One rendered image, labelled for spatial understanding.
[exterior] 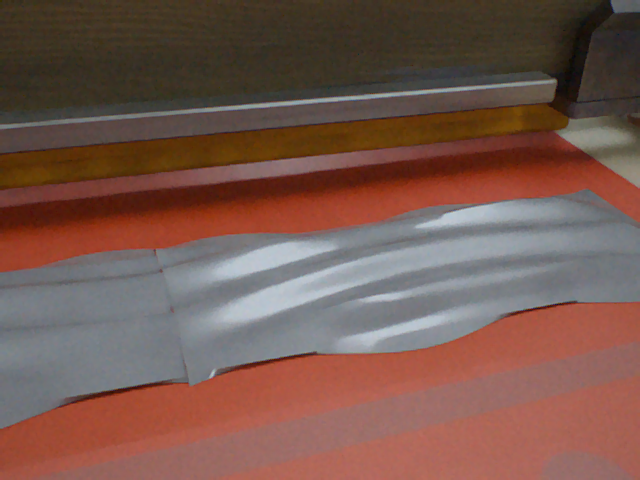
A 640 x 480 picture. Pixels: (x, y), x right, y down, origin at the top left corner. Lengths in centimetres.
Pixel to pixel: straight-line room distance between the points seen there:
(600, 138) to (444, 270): 16
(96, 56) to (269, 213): 8
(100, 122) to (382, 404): 13
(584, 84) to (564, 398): 16
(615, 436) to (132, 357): 12
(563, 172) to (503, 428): 17
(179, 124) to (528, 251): 13
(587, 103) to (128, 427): 23
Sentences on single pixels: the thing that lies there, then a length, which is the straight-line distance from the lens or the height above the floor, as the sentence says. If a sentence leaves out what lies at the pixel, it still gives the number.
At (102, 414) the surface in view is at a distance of 18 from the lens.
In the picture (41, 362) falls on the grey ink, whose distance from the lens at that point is 20.
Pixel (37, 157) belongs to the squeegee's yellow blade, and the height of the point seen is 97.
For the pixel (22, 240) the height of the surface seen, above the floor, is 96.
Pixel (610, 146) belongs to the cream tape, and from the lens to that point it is 36.
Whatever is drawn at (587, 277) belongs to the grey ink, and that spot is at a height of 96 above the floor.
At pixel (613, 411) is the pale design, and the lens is 20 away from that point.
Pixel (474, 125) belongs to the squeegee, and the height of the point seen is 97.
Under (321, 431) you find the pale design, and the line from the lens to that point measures 17.
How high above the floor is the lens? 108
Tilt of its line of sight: 30 degrees down
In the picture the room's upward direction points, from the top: 2 degrees clockwise
